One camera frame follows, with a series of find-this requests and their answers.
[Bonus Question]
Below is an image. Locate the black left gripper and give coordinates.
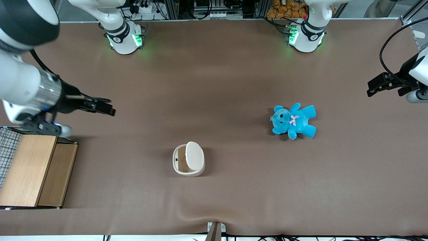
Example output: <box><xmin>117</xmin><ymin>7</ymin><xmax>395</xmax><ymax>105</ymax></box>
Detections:
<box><xmin>367</xmin><ymin>54</ymin><xmax>420</xmax><ymax>97</ymax></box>

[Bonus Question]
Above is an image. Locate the white power strip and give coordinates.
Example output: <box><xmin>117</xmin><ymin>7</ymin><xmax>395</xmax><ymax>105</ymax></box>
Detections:
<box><xmin>134</xmin><ymin>4</ymin><xmax>158</xmax><ymax>16</ymax></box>

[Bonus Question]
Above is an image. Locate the orange plush toy heap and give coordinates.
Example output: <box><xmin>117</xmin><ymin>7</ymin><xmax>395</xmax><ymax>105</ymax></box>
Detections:
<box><xmin>266</xmin><ymin>0</ymin><xmax>307</xmax><ymax>19</ymax></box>

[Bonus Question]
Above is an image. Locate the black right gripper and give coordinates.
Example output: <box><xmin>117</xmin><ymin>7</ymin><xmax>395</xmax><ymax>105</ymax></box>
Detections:
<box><xmin>57</xmin><ymin>78</ymin><xmax>116</xmax><ymax>116</ymax></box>

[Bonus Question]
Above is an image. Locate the aluminium frame post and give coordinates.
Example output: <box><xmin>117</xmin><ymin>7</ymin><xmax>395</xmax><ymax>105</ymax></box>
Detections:
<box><xmin>400</xmin><ymin>0</ymin><xmax>428</xmax><ymax>26</ymax></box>

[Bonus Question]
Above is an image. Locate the aluminium camera mount profile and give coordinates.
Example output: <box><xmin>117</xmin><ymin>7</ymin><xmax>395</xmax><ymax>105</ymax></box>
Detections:
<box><xmin>207</xmin><ymin>222</ymin><xmax>227</xmax><ymax>241</ymax></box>

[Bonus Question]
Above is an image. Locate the blue plush teddy bear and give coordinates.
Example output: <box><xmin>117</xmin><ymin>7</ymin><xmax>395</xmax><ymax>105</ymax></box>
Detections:
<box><xmin>270</xmin><ymin>102</ymin><xmax>317</xmax><ymax>140</ymax></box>

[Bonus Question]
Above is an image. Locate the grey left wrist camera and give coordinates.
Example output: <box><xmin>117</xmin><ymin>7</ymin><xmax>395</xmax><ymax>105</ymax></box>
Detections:
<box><xmin>406</xmin><ymin>88</ymin><xmax>428</xmax><ymax>103</ymax></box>

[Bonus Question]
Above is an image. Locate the wooden shelf with wire basket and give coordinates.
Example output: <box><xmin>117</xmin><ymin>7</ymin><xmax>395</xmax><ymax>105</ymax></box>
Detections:
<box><xmin>0</xmin><ymin>134</ymin><xmax>78</xmax><ymax>210</ymax></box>

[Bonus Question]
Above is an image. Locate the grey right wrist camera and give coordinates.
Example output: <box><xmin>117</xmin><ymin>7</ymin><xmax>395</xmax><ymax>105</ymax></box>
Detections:
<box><xmin>20</xmin><ymin>112</ymin><xmax>73</xmax><ymax>138</ymax></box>

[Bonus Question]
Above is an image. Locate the white trash can body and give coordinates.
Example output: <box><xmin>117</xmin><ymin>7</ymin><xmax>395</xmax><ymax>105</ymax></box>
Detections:
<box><xmin>172</xmin><ymin>143</ymin><xmax>205</xmax><ymax>177</ymax></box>

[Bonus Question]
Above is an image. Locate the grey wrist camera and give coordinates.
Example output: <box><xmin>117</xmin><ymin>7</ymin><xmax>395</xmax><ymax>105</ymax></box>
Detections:
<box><xmin>20</xmin><ymin>112</ymin><xmax>73</xmax><ymax>138</ymax></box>
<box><xmin>406</xmin><ymin>88</ymin><xmax>428</xmax><ymax>103</ymax></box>

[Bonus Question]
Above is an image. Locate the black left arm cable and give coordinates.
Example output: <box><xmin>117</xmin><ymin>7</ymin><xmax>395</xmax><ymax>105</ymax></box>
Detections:
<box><xmin>380</xmin><ymin>17</ymin><xmax>428</xmax><ymax>79</ymax></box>

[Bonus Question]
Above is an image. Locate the white trash can lid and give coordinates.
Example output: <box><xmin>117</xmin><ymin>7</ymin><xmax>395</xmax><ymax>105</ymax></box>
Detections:
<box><xmin>185</xmin><ymin>141</ymin><xmax>205</xmax><ymax>171</ymax></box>

